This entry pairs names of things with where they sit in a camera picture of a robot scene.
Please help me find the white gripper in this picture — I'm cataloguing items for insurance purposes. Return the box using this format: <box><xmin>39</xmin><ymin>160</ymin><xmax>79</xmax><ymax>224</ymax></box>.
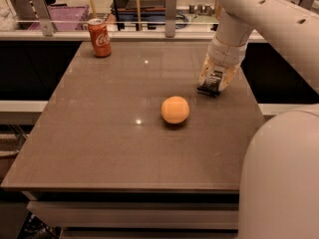
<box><xmin>199</xmin><ymin>35</ymin><xmax>248</xmax><ymax>92</ymax></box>

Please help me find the black rxbar chocolate wrapper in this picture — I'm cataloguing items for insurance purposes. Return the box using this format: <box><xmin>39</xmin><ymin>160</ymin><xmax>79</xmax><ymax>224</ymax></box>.
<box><xmin>197</xmin><ymin>71</ymin><xmax>223</xmax><ymax>96</ymax></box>

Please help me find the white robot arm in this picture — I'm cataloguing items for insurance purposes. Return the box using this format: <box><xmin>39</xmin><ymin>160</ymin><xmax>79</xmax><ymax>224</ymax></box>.
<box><xmin>199</xmin><ymin>0</ymin><xmax>319</xmax><ymax>239</ymax></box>

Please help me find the red coke can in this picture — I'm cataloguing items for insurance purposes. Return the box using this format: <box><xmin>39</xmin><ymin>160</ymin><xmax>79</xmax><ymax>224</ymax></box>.
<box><xmin>88</xmin><ymin>18</ymin><xmax>112</xmax><ymax>58</ymax></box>

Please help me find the orange fruit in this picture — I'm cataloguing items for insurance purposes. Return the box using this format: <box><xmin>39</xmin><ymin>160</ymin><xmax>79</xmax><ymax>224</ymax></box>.
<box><xmin>160</xmin><ymin>96</ymin><xmax>189</xmax><ymax>124</ymax></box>

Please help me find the orange and blue cart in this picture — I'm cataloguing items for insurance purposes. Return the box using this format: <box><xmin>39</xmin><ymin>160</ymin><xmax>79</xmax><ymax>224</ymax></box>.
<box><xmin>111</xmin><ymin>0</ymin><xmax>176</xmax><ymax>31</ymax></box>

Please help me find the purple plastic crate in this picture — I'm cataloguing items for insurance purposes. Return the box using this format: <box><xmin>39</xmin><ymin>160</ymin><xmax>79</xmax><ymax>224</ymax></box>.
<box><xmin>29</xmin><ymin>4</ymin><xmax>91</xmax><ymax>32</ymax></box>

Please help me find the glass railing with metal posts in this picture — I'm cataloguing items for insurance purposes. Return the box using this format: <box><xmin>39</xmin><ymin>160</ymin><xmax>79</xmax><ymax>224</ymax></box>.
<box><xmin>0</xmin><ymin>0</ymin><xmax>319</xmax><ymax>43</ymax></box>

